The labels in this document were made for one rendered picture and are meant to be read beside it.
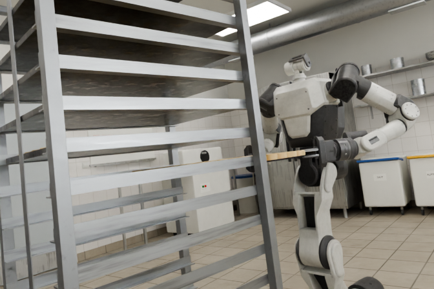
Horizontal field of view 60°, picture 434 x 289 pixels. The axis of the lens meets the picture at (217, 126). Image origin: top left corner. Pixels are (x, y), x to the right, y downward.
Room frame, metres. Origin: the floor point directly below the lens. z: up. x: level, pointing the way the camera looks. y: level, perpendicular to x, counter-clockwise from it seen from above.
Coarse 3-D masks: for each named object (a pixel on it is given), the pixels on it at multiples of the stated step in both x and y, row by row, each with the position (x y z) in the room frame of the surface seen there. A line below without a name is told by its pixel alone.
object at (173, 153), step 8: (168, 128) 1.49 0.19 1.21; (168, 152) 1.50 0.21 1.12; (176, 152) 1.49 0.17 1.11; (176, 160) 1.49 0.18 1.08; (176, 184) 1.48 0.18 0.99; (176, 200) 1.48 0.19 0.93; (176, 224) 1.50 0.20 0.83; (184, 224) 1.49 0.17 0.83; (184, 232) 1.49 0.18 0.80; (184, 256) 1.48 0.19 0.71; (184, 272) 1.48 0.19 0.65
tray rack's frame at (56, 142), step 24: (48, 0) 0.75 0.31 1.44; (48, 24) 0.74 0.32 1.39; (48, 48) 0.74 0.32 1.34; (48, 72) 0.74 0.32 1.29; (48, 96) 0.74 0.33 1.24; (0, 120) 1.08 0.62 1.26; (48, 120) 0.74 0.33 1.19; (0, 144) 1.07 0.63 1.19; (48, 144) 0.75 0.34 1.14; (0, 168) 1.07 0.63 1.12; (24, 168) 0.91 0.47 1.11; (48, 168) 0.75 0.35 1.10; (24, 192) 0.91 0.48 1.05; (0, 216) 1.07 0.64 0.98; (24, 216) 0.92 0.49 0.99; (72, 216) 0.75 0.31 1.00; (0, 240) 1.08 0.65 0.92; (72, 240) 0.75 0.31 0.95; (72, 264) 0.75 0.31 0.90; (72, 288) 0.74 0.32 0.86
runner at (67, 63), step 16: (64, 64) 0.79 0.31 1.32; (80, 64) 0.82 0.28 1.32; (96, 64) 0.84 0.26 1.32; (112, 64) 0.87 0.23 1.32; (128, 64) 0.90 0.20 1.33; (144, 64) 0.93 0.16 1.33; (160, 64) 0.96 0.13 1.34; (208, 80) 1.10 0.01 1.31; (224, 80) 1.13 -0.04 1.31; (240, 80) 1.16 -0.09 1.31
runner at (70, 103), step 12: (72, 96) 0.80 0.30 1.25; (84, 96) 0.82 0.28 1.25; (96, 96) 0.84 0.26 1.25; (72, 108) 0.80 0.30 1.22; (84, 108) 0.81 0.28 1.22; (96, 108) 0.83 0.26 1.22; (108, 108) 0.85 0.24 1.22; (120, 108) 0.87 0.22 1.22; (132, 108) 0.90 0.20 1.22; (144, 108) 0.92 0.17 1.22; (156, 108) 0.94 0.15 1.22; (168, 108) 0.97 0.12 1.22; (180, 108) 0.99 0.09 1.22; (192, 108) 1.02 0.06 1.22; (204, 108) 1.05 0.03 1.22; (216, 108) 1.08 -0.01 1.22; (228, 108) 1.12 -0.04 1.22; (240, 108) 1.16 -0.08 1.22
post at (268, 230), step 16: (240, 0) 1.15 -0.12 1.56; (240, 16) 1.15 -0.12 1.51; (240, 32) 1.16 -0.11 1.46; (240, 48) 1.17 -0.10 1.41; (256, 96) 1.16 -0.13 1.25; (256, 112) 1.16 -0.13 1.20; (256, 128) 1.15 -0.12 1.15; (256, 144) 1.15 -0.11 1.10; (256, 160) 1.16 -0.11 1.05; (256, 176) 1.17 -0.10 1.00; (272, 208) 1.17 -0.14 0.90; (272, 224) 1.16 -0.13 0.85; (272, 240) 1.15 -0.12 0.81; (272, 256) 1.15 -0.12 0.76; (272, 272) 1.16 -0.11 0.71; (272, 288) 1.16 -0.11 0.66
